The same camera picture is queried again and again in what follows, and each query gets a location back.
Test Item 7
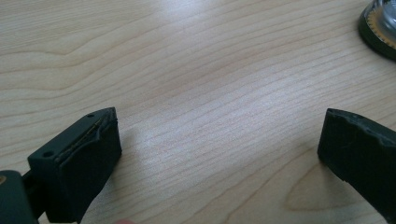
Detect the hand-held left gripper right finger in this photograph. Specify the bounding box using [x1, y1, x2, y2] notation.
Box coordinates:
[317, 107, 396, 224]

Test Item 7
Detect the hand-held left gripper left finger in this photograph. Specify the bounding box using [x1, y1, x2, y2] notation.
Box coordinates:
[27, 106, 123, 224]

